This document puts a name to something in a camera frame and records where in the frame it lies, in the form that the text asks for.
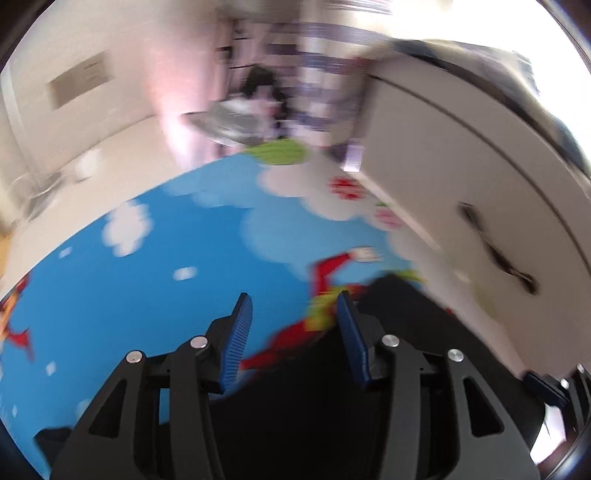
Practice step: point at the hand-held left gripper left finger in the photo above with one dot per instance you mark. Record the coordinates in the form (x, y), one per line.
(236, 344)

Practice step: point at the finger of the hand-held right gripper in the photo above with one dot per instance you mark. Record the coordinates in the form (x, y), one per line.
(547, 390)

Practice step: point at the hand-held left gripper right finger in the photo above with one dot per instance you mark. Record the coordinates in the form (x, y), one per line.
(353, 344)

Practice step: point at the black pants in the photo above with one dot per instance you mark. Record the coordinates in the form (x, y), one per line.
(300, 410)

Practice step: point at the blue printed blanket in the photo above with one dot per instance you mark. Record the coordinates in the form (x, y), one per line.
(138, 300)

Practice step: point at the white cabinet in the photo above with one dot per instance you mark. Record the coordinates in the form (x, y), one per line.
(461, 152)

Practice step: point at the grey box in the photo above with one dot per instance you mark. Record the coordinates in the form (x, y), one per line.
(231, 123)

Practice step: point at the dark object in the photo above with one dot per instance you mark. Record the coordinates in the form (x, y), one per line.
(261, 85)

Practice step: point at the grey wall panel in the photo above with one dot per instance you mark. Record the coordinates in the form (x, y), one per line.
(81, 81)

